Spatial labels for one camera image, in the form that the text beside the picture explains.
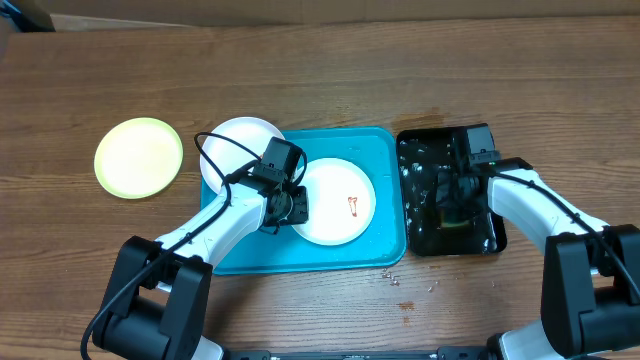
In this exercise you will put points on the green rimmed plate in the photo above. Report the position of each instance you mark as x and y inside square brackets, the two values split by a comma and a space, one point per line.
[138, 158]

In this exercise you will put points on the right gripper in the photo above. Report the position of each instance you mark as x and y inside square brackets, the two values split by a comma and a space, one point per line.
[452, 205]

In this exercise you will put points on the black rectangular water tray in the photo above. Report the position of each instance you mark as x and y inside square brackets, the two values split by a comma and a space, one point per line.
[421, 152]

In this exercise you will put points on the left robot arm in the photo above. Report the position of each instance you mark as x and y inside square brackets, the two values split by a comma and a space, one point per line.
[156, 299]

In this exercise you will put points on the teal plastic serving tray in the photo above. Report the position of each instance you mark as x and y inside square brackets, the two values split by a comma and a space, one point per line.
[383, 243]

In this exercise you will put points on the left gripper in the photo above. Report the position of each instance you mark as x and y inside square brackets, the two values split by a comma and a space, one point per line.
[301, 214]

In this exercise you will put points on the white plate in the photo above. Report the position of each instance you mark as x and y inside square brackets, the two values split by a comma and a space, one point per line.
[251, 132]
[341, 202]

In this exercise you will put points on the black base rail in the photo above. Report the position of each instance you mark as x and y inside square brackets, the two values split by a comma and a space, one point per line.
[442, 353]

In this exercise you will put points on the green yellow sponge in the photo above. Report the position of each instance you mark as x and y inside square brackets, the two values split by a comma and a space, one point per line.
[454, 216]

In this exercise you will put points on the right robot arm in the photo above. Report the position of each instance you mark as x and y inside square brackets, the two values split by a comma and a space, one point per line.
[590, 288]

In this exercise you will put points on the dark object top left corner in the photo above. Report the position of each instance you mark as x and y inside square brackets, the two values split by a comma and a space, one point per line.
[27, 16]

